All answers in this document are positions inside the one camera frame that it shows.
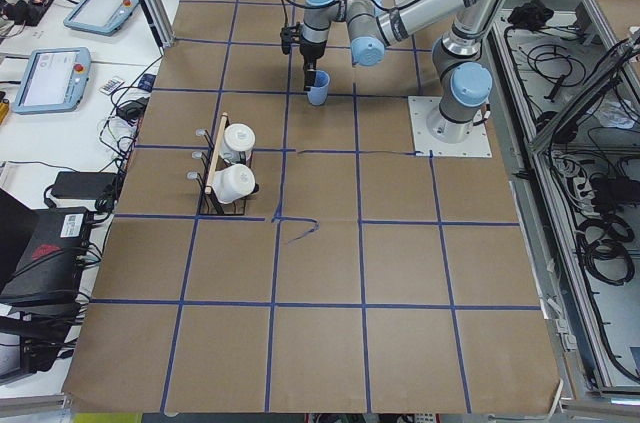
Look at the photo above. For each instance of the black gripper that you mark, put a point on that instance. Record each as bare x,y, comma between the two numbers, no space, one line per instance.
312,50

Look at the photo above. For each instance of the blue plastic cup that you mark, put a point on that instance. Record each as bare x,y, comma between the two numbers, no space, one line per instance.
318,91

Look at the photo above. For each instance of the white mug left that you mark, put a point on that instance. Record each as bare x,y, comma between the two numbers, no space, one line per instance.
233,183

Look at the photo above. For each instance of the teach pendant far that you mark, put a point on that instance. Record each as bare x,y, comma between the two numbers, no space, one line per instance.
102,17

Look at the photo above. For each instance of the teach pendant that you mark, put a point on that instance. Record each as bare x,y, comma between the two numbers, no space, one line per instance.
102,17
54,81

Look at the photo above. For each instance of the black power brick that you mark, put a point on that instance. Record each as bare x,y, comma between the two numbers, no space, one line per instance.
100,186

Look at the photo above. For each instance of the teach pendant near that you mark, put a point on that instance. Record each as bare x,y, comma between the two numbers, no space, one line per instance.
54,81

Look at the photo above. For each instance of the black computer box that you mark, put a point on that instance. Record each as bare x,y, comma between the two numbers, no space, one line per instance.
40,251

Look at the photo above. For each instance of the black wire mug rack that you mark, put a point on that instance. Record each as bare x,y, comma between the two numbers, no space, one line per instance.
211,163

